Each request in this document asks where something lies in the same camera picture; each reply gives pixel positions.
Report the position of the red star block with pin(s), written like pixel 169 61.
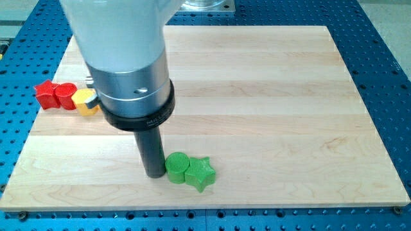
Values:
pixel 45 95

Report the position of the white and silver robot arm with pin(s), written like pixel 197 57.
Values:
pixel 123 46

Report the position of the red cylinder block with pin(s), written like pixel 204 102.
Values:
pixel 64 92

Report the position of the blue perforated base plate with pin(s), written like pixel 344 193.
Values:
pixel 35 55

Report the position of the green star block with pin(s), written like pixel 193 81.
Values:
pixel 200 173

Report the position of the light wooden board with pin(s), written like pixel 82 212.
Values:
pixel 273 107

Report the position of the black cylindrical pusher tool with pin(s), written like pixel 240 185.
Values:
pixel 147 134

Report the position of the green cylinder block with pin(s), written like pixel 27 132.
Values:
pixel 176 165

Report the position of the yellow hexagon block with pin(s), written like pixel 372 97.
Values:
pixel 80 98

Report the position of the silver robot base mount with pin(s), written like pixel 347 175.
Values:
pixel 204 7

